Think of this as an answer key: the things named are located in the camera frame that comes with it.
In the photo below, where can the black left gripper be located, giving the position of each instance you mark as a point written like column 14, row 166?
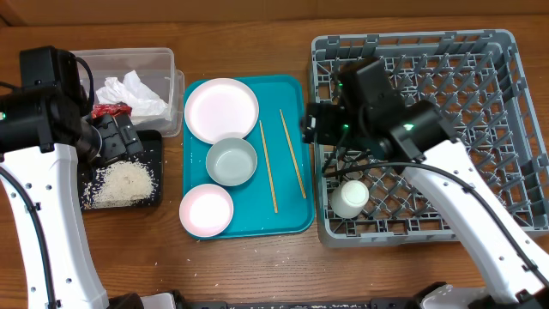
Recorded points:
column 122, row 141

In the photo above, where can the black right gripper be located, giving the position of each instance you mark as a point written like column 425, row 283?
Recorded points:
column 324, row 119

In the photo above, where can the red snack wrapper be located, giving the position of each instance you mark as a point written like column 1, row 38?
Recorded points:
column 113, row 110

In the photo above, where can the white napkin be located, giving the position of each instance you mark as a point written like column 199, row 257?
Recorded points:
column 143, row 101

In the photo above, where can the pile of white rice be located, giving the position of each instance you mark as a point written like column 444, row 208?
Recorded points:
column 122, row 184

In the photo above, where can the wooden chopstick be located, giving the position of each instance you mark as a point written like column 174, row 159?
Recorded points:
column 294, row 159
column 267, row 162

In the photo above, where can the white cup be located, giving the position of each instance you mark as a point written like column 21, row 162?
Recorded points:
column 349, row 199

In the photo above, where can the grey bowl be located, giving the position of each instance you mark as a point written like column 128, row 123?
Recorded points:
column 231, row 161

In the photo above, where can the large white plate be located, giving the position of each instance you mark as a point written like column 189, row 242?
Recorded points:
column 221, row 108

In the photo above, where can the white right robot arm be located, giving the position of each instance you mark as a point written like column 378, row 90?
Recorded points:
column 425, row 149

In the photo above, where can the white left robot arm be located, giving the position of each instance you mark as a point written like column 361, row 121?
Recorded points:
column 47, row 132

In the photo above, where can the black food waste tray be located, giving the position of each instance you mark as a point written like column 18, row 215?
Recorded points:
column 151, row 156

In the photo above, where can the clear plastic waste bin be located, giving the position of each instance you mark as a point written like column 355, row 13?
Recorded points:
column 155, row 67

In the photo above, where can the teal serving tray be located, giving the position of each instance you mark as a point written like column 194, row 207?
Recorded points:
column 253, row 208

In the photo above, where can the grey plastic dish rack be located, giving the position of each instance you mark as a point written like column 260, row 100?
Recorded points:
column 477, row 79

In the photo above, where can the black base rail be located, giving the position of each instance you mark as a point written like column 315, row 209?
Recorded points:
column 378, row 303

